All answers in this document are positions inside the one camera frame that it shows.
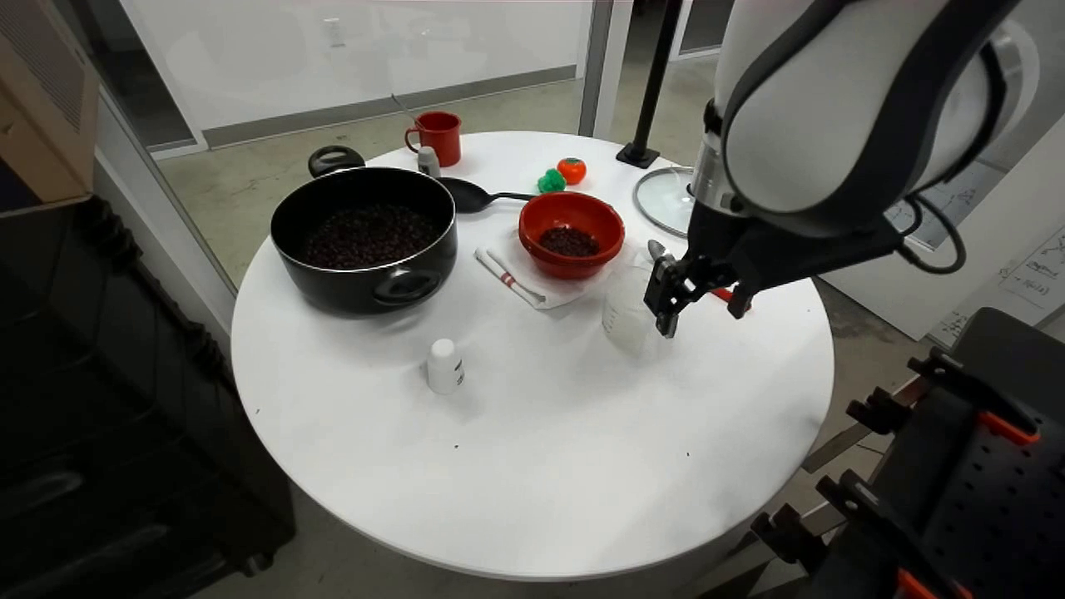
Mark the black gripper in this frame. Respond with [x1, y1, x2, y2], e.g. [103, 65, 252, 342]
[642, 205, 827, 339]

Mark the clear plastic measuring jug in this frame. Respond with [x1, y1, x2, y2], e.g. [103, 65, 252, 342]
[596, 264, 672, 358]

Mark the glass pot lid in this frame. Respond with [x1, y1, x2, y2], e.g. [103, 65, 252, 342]
[630, 162, 707, 239]

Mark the red bowl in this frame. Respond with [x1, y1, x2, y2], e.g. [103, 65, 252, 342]
[515, 189, 630, 283]

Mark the black cooking pot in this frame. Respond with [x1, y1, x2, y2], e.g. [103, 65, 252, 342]
[268, 144, 460, 320]

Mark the white napkin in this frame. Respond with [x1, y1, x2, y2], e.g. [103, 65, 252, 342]
[474, 227, 642, 316]

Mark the black ladle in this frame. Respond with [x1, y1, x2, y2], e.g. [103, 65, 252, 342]
[435, 176, 544, 216]

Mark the white pill bottle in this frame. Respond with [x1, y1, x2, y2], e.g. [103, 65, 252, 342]
[423, 336, 469, 398]

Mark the red mug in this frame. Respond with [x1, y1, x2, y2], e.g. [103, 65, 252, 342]
[399, 110, 466, 169]

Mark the black perforated mounting table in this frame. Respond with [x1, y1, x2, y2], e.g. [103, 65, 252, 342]
[777, 307, 1065, 599]

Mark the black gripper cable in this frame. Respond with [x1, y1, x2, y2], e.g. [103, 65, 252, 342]
[894, 193, 973, 279]

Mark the black clamp with orange handle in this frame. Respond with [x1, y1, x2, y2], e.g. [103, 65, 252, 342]
[753, 469, 973, 599]
[847, 349, 1047, 448]

